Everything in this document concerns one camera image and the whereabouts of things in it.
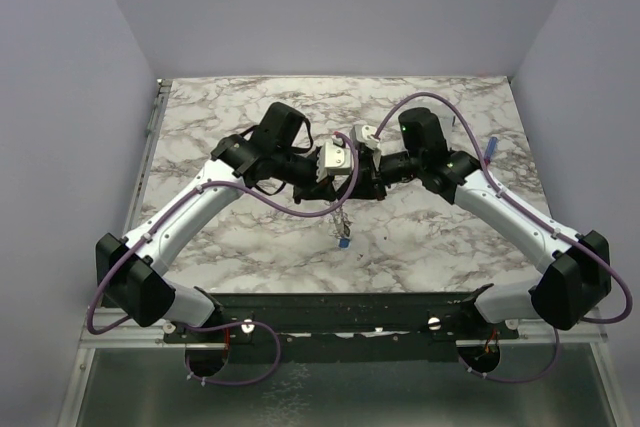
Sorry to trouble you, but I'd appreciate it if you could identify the perforated metal ring disc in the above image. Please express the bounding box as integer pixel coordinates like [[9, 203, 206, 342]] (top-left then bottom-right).
[[330, 206, 352, 239]]

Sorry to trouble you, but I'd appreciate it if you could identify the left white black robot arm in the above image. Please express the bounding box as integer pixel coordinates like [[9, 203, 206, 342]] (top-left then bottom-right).
[[86, 102, 358, 342]]

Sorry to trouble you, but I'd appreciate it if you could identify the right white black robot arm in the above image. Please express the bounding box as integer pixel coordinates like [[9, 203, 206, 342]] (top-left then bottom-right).
[[349, 107, 612, 338]]

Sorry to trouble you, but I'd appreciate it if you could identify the clear plastic screw box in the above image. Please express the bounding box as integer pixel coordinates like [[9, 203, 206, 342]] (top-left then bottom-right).
[[437, 112, 456, 140]]

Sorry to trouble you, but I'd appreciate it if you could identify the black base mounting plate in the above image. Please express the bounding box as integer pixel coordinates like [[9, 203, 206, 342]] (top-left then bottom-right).
[[164, 292, 518, 363]]

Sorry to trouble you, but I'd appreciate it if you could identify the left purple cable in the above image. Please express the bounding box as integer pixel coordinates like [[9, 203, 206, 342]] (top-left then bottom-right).
[[86, 131, 362, 388]]

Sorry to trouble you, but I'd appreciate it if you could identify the purple cable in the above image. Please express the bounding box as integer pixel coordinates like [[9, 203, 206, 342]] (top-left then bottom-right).
[[374, 91, 632, 386], [86, 131, 362, 388]]

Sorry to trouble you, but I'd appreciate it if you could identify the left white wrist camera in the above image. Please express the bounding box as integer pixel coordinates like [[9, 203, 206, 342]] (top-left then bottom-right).
[[316, 140, 353, 183]]

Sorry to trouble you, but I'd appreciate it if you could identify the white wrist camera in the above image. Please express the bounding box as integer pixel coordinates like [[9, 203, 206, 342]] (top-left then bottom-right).
[[349, 124, 381, 153], [316, 140, 353, 183]]

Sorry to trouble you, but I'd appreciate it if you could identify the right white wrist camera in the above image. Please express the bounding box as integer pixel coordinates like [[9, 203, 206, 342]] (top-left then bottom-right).
[[349, 124, 381, 153]]

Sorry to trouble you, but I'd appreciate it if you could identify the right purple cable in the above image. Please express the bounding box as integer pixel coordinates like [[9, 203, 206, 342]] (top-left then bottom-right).
[[374, 91, 632, 386]]

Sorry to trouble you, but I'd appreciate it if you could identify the aluminium rail frame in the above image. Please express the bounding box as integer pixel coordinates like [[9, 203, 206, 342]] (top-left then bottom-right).
[[75, 76, 622, 426]]

